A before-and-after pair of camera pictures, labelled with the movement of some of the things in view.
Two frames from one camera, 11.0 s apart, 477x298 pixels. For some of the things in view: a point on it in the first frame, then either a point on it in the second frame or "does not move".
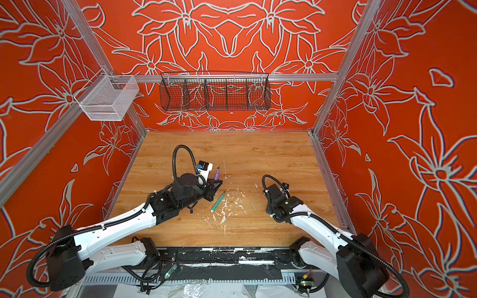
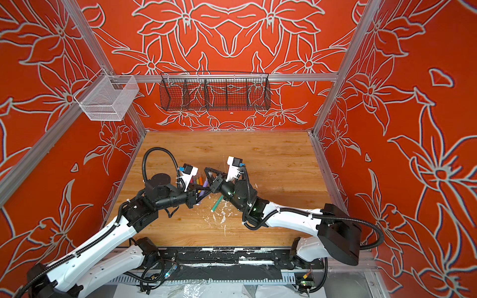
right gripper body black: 274,192 -> 225,186
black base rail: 225,258 does not move
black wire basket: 214,91 does not move
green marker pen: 218,202 does not move
